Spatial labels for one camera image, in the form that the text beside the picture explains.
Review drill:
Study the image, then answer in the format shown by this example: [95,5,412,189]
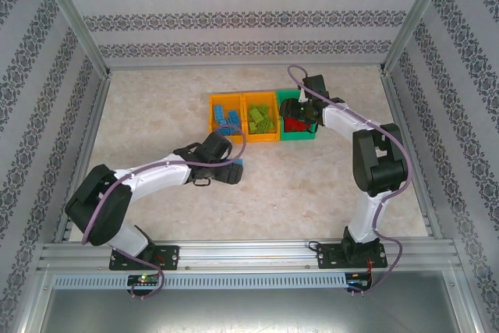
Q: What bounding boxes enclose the green plastic bin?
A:
[275,89,318,142]

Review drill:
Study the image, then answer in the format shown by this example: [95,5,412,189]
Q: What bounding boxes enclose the orange plastic bin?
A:
[241,91,282,143]
[207,93,246,145]

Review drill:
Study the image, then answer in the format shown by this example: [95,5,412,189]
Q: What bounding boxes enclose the grey metal panel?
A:
[38,270,475,333]

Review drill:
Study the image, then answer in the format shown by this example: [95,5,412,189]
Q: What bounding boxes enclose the small circuit board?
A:
[127,274,161,287]
[345,278,374,292]

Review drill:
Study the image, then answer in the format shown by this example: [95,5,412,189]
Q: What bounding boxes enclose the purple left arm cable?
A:
[81,126,247,299]

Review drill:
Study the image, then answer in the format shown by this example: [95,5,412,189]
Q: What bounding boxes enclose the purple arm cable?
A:
[81,126,247,299]
[287,65,414,297]

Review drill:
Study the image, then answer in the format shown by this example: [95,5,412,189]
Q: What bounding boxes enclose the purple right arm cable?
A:
[287,65,414,297]

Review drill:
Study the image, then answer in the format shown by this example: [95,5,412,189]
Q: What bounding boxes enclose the aluminium mounting rail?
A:
[37,241,458,271]

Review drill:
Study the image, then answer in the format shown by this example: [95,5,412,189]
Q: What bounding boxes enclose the aluminium table edge rail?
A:
[380,69,444,239]
[53,73,113,243]

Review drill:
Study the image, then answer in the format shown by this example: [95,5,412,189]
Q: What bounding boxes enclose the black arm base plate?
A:
[315,243,389,271]
[108,245,180,271]

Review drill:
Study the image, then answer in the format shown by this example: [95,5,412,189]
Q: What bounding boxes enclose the grey slotted cable duct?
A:
[51,273,349,291]

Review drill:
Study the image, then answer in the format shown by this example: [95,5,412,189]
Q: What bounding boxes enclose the aluminium frame post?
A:
[30,0,113,79]
[378,0,456,76]

